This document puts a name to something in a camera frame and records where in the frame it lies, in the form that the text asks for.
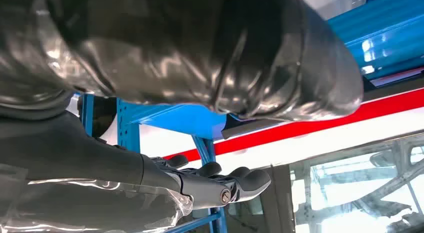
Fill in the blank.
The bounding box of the white car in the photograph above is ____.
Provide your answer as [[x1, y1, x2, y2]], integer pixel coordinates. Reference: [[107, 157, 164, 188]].
[[66, 67, 424, 233]]

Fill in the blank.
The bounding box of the blue metal shelf rack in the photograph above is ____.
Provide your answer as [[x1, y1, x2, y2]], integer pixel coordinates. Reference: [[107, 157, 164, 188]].
[[77, 0, 424, 233]]

